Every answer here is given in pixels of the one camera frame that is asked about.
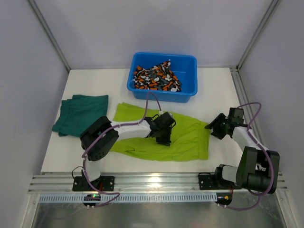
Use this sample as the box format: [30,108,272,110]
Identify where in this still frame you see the lime green shorts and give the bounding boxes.
[111,113,210,162]

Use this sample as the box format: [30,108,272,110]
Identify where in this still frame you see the right controller board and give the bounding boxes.
[215,192,233,208]

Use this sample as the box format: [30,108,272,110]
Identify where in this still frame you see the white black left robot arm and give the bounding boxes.
[73,112,176,191]

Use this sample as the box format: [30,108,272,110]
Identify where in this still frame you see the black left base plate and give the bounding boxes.
[72,176,115,191]

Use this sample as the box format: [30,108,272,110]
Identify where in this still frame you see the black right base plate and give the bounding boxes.
[198,172,240,190]

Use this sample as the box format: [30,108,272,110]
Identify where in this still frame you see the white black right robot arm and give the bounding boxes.
[205,108,280,196]

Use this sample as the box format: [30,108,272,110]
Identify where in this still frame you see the grey slotted cable duct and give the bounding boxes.
[38,192,216,204]

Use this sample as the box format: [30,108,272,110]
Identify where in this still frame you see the left controller board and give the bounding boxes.
[83,193,101,209]

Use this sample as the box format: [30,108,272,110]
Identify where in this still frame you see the orange black patterned shorts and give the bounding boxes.
[132,59,182,92]

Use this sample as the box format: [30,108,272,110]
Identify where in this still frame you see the left aluminium frame post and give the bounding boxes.
[27,0,71,72]

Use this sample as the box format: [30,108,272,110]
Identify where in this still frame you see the right side aluminium rail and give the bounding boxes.
[229,66,256,124]

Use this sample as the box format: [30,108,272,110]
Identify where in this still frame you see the dark green shorts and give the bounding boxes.
[52,95,109,137]

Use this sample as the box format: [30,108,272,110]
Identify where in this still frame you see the right aluminium frame post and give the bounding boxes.
[236,0,281,71]

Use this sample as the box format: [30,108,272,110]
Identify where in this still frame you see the controller board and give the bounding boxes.
[83,193,101,209]
[215,192,233,208]

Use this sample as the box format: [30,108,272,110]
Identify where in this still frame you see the aluminium mounting rail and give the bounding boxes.
[28,172,288,194]

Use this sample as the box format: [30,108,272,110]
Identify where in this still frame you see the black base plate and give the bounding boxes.
[198,172,240,190]
[72,176,115,191]

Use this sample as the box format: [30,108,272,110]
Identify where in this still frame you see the blue plastic bin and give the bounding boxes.
[127,52,198,103]

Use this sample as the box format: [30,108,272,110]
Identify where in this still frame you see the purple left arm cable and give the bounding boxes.
[82,92,164,209]

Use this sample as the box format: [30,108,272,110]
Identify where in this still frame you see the aluminium frame post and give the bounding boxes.
[236,0,281,71]
[27,0,71,72]

